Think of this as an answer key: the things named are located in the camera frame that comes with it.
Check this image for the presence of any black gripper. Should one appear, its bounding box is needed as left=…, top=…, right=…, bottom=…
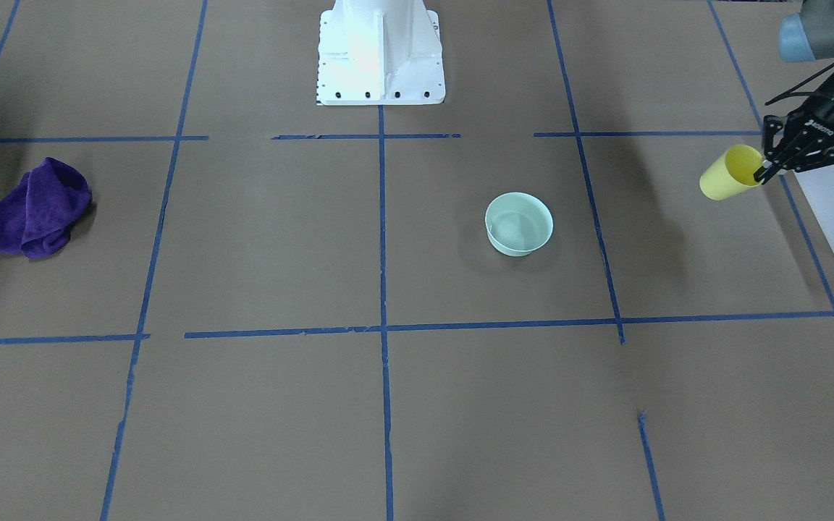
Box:
left=754, top=73, right=834, bottom=185

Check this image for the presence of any purple cloth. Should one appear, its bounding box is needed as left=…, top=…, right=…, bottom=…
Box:
left=0, top=157, right=93, bottom=260

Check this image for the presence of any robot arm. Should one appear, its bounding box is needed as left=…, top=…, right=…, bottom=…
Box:
left=754, top=1, right=834, bottom=184

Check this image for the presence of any yellow plastic cup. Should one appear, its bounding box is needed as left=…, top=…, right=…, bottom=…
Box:
left=699, top=144, right=764, bottom=201

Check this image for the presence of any pale green bowl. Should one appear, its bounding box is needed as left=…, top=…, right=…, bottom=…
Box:
left=484, top=192, right=554, bottom=258

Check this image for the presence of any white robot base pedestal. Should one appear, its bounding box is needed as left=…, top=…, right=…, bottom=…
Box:
left=316, top=1, right=447, bottom=106

